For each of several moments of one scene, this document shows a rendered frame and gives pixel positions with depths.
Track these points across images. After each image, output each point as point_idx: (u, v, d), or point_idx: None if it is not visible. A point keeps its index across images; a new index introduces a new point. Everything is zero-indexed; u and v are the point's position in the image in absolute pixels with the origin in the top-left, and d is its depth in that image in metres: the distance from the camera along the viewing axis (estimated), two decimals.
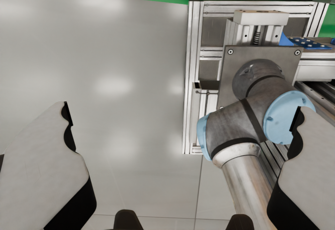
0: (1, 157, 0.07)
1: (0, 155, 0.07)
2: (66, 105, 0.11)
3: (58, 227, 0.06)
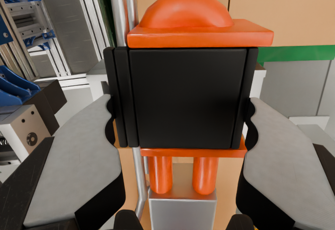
0: (52, 138, 0.08)
1: (51, 137, 0.08)
2: (111, 98, 0.12)
3: (87, 214, 0.06)
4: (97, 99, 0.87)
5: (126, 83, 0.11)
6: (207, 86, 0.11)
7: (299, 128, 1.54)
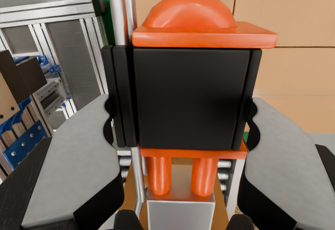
0: (50, 139, 0.08)
1: (49, 137, 0.08)
2: (109, 98, 0.12)
3: (85, 215, 0.06)
4: None
5: (124, 82, 0.11)
6: (210, 87, 0.11)
7: None
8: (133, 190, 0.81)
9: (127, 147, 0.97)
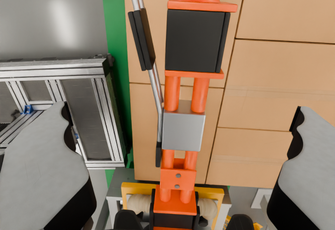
0: (1, 157, 0.07)
1: (0, 155, 0.07)
2: (66, 105, 0.11)
3: (58, 227, 0.06)
4: (111, 207, 1.19)
5: (140, 29, 0.22)
6: (204, 32, 0.22)
7: (265, 199, 1.92)
8: None
9: None
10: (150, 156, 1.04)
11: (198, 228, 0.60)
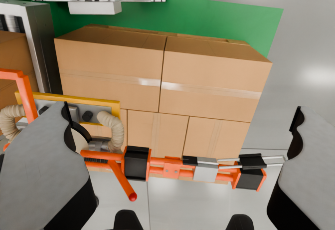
0: (1, 157, 0.07)
1: (0, 155, 0.07)
2: (66, 105, 0.11)
3: (58, 227, 0.06)
4: (3, 7, 0.97)
5: (259, 168, 0.58)
6: (252, 184, 0.62)
7: None
8: None
9: (34, 32, 1.03)
10: (89, 58, 1.13)
11: None
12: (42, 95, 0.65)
